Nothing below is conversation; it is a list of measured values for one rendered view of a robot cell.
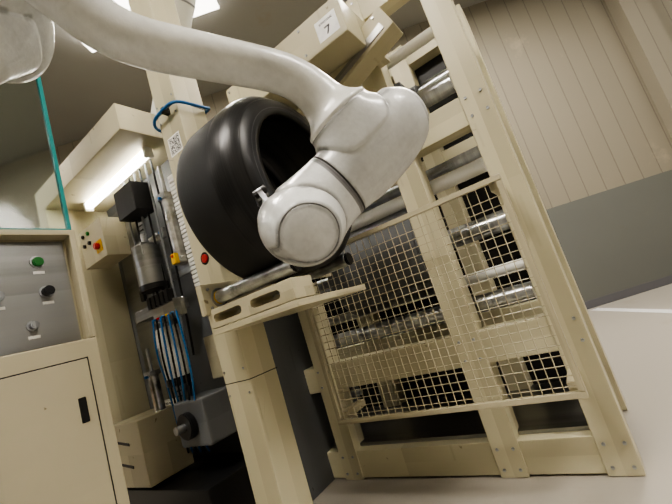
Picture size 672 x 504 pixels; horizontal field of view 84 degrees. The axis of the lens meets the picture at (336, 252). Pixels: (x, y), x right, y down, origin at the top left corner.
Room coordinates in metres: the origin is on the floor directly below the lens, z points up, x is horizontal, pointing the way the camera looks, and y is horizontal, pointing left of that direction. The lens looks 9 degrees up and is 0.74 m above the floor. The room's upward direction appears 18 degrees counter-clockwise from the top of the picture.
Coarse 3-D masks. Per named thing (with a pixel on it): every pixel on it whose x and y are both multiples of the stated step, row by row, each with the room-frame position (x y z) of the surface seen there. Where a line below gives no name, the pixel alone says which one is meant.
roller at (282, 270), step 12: (276, 264) 1.03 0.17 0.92; (288, 264) 0.99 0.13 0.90; (252, 276) 1.07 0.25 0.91; (264, 276) 1.04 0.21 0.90; (276, 276) 1.03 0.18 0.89; (228, 288) 1.13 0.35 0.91; (240, 288) 1.10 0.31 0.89; (252, 288) 1.09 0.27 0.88; (216, 300) 1.17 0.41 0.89; (228, 300) 1.16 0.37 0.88
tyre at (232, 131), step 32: (256, 96) 1.05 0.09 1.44; (224, 128) 0.91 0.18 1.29; (256, 128) 0.95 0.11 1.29; (288, 128) 1.26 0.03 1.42; (192, 160) 0.96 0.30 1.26; (224, 160) 0.89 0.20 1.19; (256, 160) 0.92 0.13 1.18; (288, 160) 1.38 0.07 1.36; (192, 192) 0.96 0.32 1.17; (224, 192) 0.91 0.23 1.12; (192, 224) 1.00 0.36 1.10; (224, 224) 0.96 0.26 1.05; (256, 224) 0.93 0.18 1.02; (224, 256) 1.04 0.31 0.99; (256, 256) 1.02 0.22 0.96
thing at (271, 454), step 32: (128, 0) 1.31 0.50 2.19; (160, 0) 1.29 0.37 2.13; (160, 96) 1.29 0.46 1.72; (192, 96) 1.32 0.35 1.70; (192, 128) 1.28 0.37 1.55; (224, 352) 1.29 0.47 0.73; (256, 352) 1.30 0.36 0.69; (256, 384) 1.27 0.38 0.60; (256, 416) 1.25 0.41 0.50; (288, 416) 1.35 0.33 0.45; (256, 448) 1.28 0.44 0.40; (288, 448) 1.32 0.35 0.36; (256, 480) 1.30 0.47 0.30; (288, 480) 1.29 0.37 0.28
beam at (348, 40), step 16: (336, 0) 1.14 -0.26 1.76; (320, 16) 1.18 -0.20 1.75; (336, 16) 1.15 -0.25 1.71; (352, 16) 1.21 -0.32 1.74; (304, 32) 1.22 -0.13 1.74; (336, 32) 1.16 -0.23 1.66; (352, 32) 1.17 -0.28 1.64; (288, 48) 1.27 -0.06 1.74; (304, 48) 1.23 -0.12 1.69; (320, 48) 1.20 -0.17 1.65; (336, 48) 1.21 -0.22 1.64; (352, 48) 1.24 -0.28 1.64; (320, 64) 1.27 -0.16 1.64; (336, 64) 1.30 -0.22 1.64; (240, 96) 1.42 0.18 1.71; (272, 96) 1.37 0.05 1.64
